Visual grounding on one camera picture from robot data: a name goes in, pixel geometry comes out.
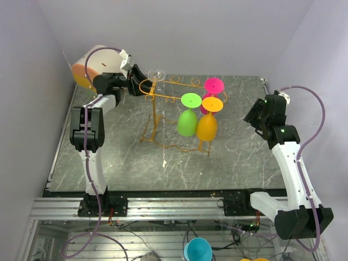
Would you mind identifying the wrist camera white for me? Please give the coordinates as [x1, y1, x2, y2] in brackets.
[119, 49, 134, 72]
[274, 90, 290, 106]

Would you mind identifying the gold wire wine glass rack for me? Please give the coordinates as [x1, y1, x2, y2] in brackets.
[138, 74, 231, 158]

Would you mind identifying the clear plastic wine glass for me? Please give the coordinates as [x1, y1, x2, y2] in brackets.
[225, 138, 257, 152]
[147, 69, 166, 94]

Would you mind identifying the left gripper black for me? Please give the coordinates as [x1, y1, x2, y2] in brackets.
[109, 65, 157, 98]

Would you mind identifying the orange plastic wine glass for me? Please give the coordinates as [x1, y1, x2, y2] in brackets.
[196, 96, 223, 142]

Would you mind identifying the teal plastic cup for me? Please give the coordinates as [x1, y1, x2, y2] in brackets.
[183, 238, 213, 261]

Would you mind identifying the aluminium rail frame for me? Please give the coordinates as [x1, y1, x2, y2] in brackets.
[29, 197, 300, 221]

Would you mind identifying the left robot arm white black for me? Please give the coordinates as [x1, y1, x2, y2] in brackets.
[70, 65, 146, 217]

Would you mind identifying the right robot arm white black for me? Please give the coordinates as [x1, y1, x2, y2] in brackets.
[221, 92, 334, 240]

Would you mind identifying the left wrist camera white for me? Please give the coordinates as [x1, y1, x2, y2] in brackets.
[119, 49, 134, 72]

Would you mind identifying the pink plastic wine glass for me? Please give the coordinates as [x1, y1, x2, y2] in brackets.
[200, 78, 225, 115]

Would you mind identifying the green plastic wine glass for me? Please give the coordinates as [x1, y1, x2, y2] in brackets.
[177, 92, 202, 136]

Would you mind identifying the orange cup below table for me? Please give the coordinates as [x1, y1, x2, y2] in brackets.
[240, 258, 269, 261]

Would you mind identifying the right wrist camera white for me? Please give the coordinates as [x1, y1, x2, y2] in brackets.
[274, 90, 290, 106]

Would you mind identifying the white cylindrical bread box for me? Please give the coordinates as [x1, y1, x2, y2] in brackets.
[71, 45, 123, 92]

